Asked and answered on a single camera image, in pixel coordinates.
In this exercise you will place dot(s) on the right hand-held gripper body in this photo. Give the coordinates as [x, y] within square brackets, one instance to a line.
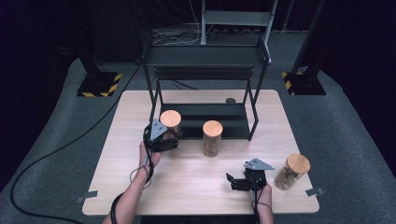
[257, 175]

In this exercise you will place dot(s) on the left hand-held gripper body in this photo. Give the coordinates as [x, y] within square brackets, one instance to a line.
[157, 130]

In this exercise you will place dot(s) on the glass jar of red berries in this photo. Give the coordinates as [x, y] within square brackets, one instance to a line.
[170, 118]

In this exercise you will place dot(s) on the black metal shelf rack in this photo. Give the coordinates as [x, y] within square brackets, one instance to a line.
[205, 57]

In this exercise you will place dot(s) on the person's right hand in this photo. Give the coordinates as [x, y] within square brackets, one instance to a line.
[264, 196]

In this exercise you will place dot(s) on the person's left hand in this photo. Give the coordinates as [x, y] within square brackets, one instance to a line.
[152, 158]

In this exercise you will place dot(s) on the glass jar of light brown contents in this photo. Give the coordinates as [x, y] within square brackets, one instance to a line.
[212, 128]

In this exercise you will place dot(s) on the glass jar of dark brown contents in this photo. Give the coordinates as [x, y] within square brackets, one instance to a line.
[298, 163]

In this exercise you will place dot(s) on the grey tape strip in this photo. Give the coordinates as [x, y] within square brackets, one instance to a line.
[87, 196]
[315, 191]

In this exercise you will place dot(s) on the black stand with striped base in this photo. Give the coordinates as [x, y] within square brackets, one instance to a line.
[99, 84]
[306, 84]

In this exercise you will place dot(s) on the grey metal stand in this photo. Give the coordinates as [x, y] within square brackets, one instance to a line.
[236, 18]

